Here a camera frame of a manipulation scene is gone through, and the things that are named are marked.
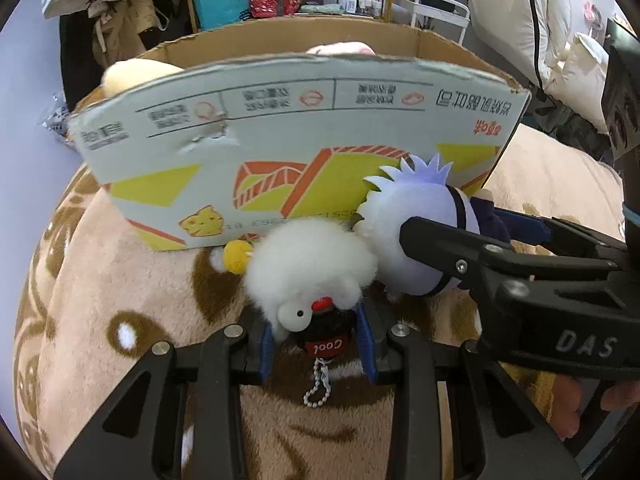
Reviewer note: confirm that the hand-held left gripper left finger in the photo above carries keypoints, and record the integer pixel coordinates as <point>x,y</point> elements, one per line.
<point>266,355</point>

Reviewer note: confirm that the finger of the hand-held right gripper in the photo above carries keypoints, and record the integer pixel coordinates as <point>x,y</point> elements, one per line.
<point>525,226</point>
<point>440,250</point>

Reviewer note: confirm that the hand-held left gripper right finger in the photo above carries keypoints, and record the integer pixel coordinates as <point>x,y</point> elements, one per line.
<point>367,355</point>

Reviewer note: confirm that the white-haired plush doll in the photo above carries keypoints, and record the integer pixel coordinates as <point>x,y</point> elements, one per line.
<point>400,200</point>

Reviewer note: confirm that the printed cardboard box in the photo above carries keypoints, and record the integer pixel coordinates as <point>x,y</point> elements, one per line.
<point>280,120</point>

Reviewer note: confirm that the pink swiss roll plush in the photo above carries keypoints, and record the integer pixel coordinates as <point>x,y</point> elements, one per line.
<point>340,49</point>

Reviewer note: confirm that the yellow bear plush toy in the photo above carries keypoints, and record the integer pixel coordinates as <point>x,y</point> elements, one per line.
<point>130,75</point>

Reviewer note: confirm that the person's right hand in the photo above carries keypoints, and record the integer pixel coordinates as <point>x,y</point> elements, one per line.
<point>566,405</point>

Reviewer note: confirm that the beige brown printed blanket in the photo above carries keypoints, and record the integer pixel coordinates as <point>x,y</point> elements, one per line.
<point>125,285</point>

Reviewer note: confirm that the white padded chair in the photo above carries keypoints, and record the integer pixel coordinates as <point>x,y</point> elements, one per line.
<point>505,10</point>

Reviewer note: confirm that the white trolley cart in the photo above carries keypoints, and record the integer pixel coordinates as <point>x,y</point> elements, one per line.
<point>440,2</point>

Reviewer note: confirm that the folded green cloth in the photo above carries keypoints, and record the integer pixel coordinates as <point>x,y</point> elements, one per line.
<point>320,8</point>

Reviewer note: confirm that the patterned clear plastic bag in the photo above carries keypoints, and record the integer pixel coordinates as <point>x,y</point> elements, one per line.
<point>55,120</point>

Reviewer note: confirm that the black coat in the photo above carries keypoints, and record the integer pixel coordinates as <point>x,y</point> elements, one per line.
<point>75,55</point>

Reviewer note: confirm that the beige garment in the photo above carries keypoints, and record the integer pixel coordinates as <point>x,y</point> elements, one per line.
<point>120,30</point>

